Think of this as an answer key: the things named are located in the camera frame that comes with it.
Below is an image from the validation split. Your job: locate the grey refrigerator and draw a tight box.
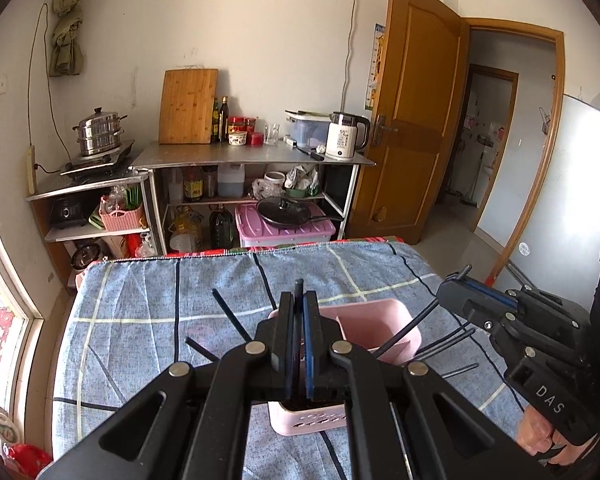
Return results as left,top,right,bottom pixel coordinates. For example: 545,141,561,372
475,94,600,311

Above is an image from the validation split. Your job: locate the dark sauce bottle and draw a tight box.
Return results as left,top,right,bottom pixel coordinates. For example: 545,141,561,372
182,166,203,202

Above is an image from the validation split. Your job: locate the metal side shelf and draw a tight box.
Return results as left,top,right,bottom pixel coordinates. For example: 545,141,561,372
26,172,153,286

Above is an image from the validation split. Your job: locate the pink storage box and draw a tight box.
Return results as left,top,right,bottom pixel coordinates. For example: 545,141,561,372
235,203,337,249

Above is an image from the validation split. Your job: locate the white electric kettle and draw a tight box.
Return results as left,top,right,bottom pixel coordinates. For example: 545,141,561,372
326,111,371,162

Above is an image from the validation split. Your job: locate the person's right hand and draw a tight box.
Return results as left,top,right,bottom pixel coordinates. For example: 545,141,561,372
517,404,588,467

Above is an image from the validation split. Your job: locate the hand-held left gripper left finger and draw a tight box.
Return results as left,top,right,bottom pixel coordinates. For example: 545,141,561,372
37,291,297,480

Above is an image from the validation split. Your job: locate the clear lidded plastic container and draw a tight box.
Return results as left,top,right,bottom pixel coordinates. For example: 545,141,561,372
285,109,331,147

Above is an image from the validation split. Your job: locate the yellow oil bottle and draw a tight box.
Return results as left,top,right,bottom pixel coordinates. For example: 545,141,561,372
169,205,204,253

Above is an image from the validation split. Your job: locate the green hanging cloth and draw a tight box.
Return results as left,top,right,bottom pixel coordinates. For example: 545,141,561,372
49,0,93,77

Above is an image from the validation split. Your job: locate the red plaid cloth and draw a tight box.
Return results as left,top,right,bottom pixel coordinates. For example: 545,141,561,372
97,236,403,263

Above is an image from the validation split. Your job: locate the black chopstick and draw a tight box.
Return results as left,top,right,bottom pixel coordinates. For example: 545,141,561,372
293,279,306,401
211,288,262,345
185,337,219,363
375,298,439,359
440,363,480,378
412,328,475,362

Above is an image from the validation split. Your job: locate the wall calendar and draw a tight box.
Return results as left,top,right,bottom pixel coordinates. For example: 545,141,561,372
364,23,385,111

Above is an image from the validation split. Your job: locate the black frying pan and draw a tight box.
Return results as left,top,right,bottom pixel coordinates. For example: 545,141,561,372
256,196,341,227

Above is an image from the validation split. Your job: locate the black induction stove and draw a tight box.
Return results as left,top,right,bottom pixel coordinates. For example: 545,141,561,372
60,141,136,177

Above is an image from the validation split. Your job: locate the stainless steel steamer pot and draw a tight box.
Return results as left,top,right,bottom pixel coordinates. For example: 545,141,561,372
72,106,127,157

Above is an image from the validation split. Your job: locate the white plastic jerrycan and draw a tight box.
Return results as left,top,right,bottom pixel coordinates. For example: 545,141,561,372
217,162,246,197

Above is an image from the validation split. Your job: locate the green oil bottle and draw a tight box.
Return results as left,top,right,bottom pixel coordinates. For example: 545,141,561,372
209,205,234,248

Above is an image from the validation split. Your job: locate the wooden door frame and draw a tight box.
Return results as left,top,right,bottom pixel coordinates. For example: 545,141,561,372
462,19,566,281

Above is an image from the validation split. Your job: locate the bamboo cutting board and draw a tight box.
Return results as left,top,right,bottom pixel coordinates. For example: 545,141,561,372
158,69,219,145

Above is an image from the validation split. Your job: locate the small pink woven basket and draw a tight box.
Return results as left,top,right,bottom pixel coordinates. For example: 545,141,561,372
99,197,147,232

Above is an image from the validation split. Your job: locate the stainless steel kitchen table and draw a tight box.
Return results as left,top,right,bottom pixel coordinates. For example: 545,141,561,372
130,141,376,256

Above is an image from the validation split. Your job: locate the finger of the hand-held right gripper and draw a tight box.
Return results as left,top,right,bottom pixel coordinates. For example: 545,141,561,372
436,280,518,343
447,266,522,310

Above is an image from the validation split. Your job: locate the black rice cooker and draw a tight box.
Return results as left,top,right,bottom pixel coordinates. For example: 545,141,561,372
47,195,88,226

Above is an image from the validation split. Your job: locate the blue plaid tablecloth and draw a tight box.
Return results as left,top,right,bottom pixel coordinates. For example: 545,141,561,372
50,240,546,480

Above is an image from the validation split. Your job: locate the wooden door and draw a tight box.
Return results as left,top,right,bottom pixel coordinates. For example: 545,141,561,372
347,0,471,246

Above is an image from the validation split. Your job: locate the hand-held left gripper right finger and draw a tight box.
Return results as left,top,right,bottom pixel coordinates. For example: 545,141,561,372
302,291,556,480

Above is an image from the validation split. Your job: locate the pink plastic utensil basket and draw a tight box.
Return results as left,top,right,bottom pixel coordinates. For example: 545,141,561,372
267,298,423,437

